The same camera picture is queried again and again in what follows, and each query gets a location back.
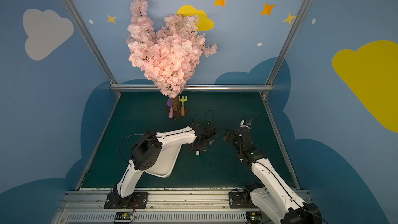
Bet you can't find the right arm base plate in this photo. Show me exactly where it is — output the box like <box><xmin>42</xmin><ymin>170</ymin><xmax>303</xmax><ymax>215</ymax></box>
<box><xmin>228</xmin><ymin>190</ymin><xmax>257</xmax><ymax>209</ymax></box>

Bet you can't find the green circuit board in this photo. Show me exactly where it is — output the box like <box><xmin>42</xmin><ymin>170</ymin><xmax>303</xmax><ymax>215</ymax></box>
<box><xmin>114</xmin><ymin>212</ymin><xmax>135</xmax><ymax>223</ymax></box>
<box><xmin>245</xmin><ymin>212</ymin><xmax>262</xmax><ymax>224</ymax></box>

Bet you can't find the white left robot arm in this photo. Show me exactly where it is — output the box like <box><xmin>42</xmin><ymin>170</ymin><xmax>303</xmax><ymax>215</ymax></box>
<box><xmin>104</xmin><ymin>123</ymin><xmax>216</xmax><ymax>209</ymax></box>

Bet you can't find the back aluminium frame bar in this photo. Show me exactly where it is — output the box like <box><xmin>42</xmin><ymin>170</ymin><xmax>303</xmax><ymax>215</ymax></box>
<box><xmin>110</xmin><ymin>84</ymin><xmax>274</xmax><ymax>91</ymax></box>

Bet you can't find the left aluminium frame post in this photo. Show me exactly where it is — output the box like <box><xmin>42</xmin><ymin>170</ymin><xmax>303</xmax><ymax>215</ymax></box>
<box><xmin>61</xmin><ymin>0</ymin><xmax>117</xmax><ymax>87</ymax></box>

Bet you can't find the pink cherry blossom tree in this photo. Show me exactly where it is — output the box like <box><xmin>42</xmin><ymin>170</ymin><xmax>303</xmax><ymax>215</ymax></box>
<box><xmin>126</xmin><ymin>0</ymin><xmax>217</xmax><ymax>98</ymax></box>

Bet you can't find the right aluminium frame post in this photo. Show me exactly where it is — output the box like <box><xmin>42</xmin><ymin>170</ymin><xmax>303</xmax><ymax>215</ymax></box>
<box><xmin>261</xmin><ymin>0</ymin><xmax>313</xmax><ymax>99</ymax></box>

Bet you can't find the left green circuit board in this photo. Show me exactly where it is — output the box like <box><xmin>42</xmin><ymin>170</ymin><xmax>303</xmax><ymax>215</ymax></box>
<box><xmin>114</xmin><ymin>212</ymin><xmax>135</xmax><ymax>223</ymax></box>

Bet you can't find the right green circuit board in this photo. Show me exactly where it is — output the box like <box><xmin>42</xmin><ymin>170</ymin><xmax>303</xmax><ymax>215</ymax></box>
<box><xmin>245</xmin><ymin>212</ymin><xmax>262</xmax><ymax>224</ymax></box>

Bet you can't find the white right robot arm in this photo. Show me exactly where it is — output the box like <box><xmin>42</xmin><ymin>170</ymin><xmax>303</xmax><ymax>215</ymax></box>
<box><xmin>224</xmin><ymin>126</ymin><xmax>322</xmax><ymax>224</ymax></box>

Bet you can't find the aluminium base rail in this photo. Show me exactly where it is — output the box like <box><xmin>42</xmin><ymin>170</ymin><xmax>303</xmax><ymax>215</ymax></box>
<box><xmin>51</xmin><ymin>188</ymin><xmax>321</xmax><ymax>224</ymax></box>

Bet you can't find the aluminium frame post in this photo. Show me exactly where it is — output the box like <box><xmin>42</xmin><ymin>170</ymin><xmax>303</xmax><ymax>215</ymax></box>
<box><xmin>261</xmin><ymin>0</ymin><xmax>313</xmax><ymax>99</ymax></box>
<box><xmin>61</xmin><ymin>0</ymin><xmax>117</xmax><ymax>87</ymax></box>

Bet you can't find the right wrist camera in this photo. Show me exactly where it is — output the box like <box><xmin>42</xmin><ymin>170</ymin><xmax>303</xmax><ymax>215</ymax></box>
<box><xmin>240</xmin><ymin>120</ymin><xmax>252</xmax><ymax>129</ymax></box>

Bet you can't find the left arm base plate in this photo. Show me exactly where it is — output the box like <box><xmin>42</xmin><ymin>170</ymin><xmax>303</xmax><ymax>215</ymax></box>
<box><xmin>104</xmin><ymin>191</ymin><xmax>149</xmax><ymax>209</ymax></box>

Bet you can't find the white oval storage tray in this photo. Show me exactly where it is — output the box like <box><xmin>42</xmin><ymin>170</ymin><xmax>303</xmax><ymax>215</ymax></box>
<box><xmin>145</xmin><ymin>145</ymin><xmax>181</xmax><ymax>178</ymax></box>

